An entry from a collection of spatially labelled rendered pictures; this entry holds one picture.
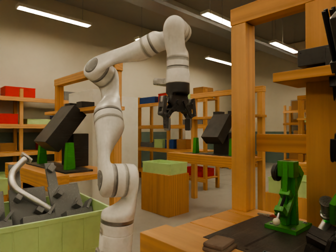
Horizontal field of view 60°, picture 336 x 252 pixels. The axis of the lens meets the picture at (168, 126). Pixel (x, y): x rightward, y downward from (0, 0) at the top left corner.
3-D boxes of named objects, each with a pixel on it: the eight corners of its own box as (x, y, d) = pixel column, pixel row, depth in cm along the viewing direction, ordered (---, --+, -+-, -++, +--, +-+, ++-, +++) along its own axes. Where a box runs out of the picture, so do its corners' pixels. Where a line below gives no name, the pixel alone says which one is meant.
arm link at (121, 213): (132, 161, 87) (128, 218, 87) (101, 160, 83) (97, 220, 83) (143, 166, 79) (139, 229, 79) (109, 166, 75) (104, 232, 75)
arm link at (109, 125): (90, 124, 94) (118, 126, 98) (96, 203, 79) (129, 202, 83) (95, 106, 88) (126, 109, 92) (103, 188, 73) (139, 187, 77)
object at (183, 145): (204, 190, 623) (204, 85, 626) (134, 177, 804) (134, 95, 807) (219, 187, 660) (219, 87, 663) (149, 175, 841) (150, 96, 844)
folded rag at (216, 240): (217, 241, 103) (217, 233, 103) (238, 247, 98) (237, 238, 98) (201, 250, 95) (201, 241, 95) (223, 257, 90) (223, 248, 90)
